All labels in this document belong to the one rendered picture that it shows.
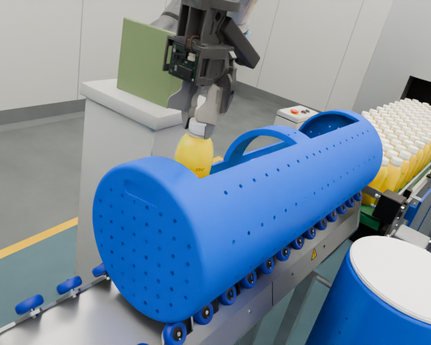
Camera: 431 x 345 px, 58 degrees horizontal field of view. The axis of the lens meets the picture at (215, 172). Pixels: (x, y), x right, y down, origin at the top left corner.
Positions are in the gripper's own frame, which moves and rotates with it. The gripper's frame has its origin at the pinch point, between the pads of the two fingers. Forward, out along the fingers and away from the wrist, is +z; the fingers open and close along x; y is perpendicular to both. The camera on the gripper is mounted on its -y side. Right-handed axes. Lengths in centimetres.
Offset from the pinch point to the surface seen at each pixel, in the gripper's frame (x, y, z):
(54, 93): -294, -145, 107
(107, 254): -6.9, 11.0, 27.2
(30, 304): -7.6, 25.4, 31.2
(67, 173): -192, -97, 131
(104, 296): -5.8, 11.7, 36.4
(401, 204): 24, -82, 31
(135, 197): -1.8, 10.7, 11.7
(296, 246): 12.0, -33.4, 33.5
